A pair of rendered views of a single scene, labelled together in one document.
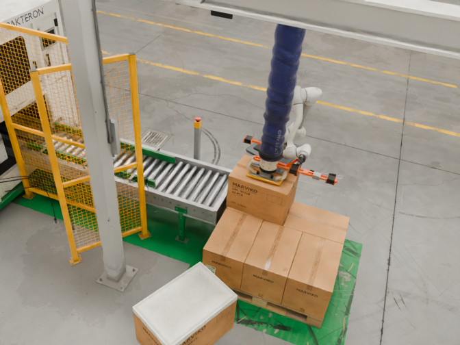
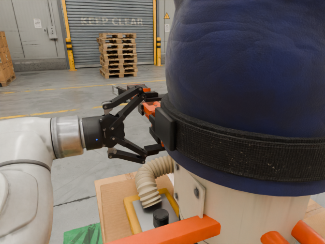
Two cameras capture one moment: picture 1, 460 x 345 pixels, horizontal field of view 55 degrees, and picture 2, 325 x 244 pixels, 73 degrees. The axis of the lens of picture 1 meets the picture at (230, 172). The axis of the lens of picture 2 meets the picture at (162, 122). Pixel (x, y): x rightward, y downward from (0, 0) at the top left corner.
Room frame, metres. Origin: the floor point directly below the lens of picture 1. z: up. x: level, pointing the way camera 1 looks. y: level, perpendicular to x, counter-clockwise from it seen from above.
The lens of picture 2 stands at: (3.64, -0.23, 1.31)
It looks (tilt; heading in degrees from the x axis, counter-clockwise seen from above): 22 degrees down; 231
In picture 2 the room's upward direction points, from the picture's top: straight up
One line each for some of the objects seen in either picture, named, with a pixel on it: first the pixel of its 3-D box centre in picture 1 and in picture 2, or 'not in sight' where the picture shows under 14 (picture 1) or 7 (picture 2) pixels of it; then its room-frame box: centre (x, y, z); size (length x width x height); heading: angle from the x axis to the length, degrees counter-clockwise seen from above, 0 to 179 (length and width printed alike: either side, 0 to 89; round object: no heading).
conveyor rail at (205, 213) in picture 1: (113, 185); not in sight; (3.54, 1.22, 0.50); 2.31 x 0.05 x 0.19; 73
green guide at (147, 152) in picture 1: (113, 139); not in sight; (4.21, 1.38, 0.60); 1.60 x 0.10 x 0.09; 73
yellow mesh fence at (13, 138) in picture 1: (50, 131); not in sight; (3.63, 1.82, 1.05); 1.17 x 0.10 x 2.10; 73
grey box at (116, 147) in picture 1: (107, 135); not in sight; (2.85, 0.99, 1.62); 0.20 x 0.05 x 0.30; 73
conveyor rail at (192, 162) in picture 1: (144, 152); not in sight; (4.16, 1.02, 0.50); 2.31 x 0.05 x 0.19; 73
